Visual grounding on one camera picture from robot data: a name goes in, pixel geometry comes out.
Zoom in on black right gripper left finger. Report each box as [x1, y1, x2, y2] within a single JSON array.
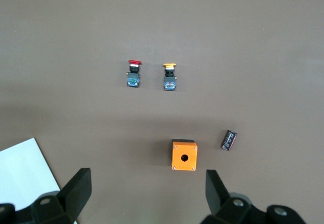
[[0, 167, 92, 224]]

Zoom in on white drawer cabinet grey frame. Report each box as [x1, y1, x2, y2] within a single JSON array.
[[0, 137, 78, 224]]

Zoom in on red mushroom push button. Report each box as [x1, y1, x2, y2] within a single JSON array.
[[126, 59, 142, 88]]

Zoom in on orange button enclosure box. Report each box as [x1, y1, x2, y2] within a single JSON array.
[[169, 139, 198, 171]]

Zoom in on yellow mushroom push button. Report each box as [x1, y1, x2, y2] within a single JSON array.
[[163, 62, 178, 92]]

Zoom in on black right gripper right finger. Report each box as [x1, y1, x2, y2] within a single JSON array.
[[201, 169, 308, 224]]

